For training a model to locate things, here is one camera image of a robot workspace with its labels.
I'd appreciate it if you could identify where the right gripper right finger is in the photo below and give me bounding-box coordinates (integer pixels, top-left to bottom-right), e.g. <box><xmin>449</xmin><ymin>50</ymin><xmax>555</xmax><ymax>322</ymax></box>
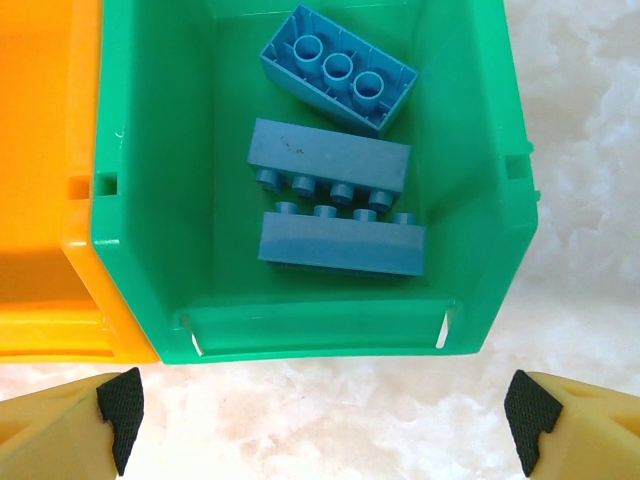
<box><xmin>503</xmin><ymin>369</ymin><xmax>640</xmax><ymax>480</ymax></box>

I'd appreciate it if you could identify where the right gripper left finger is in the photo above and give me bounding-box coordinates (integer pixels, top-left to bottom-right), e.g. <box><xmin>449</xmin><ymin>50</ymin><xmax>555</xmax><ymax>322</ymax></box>
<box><xmin>0</xmin><ymin>367</ymin><xmax>146</xmax><ymax>480</ymax></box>

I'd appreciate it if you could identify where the green plastic bin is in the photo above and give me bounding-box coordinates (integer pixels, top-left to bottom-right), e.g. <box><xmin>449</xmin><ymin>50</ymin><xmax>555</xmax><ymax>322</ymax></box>
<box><xmin>88</xmin><ymin>0</ymin><xmax>542</xmax><ymax>366</ymax></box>

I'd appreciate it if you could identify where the orange plastic bin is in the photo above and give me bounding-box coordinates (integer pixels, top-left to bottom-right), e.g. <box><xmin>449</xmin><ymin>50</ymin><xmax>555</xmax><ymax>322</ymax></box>
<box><xmin>0</xmin><ymin>0</ymin><xmax>162</xmax><ymax>365</ymax></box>

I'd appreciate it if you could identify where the blue lego brick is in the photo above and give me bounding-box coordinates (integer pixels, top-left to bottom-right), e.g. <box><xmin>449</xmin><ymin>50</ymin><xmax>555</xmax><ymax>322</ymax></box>
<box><xmin>245</xmin><ymin>117</ymin><xmax>413</xmax><ymax>211</ymax></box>
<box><xmin>258</xmin><ymin>3</ymin><xmax>420</xmax><ymax>141</ymax></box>
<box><xmin>257</xmin><ymin>200</ymin><xmax>428</xmax><ymax>279</ymax></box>

